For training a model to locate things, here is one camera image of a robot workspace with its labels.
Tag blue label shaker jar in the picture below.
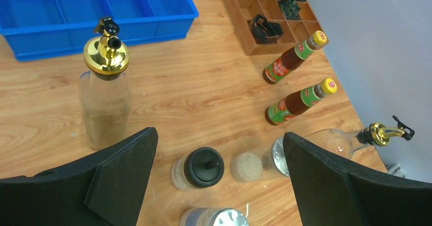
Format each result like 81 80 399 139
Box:
179 208 250 226

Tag blue plastic divided bin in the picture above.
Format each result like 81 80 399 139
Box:
1 0 199 62

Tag sauce bottle yellow cap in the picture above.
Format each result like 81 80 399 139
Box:
263 30 328 84
265 78 337 125

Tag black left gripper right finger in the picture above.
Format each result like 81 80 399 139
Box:
283 132 431 225

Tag sauce bottle yellow cap near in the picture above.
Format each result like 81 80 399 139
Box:
265 78 337 125

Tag silver lid powder jar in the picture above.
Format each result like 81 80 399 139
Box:
230 138 290 183

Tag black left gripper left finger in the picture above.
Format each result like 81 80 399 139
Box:
1 127 158 225

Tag sauce bottle yellow cap far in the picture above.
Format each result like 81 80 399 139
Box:
263 30 328 84

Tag black lid seasoning jar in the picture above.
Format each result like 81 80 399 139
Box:
171 147 225 191

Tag glass oil bottle gold spout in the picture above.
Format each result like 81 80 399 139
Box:
78 16 132 151

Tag wooden compartment tray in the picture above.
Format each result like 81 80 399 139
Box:
223 0 324 55

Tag black coiled strap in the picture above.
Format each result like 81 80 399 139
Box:
247 14 284 45

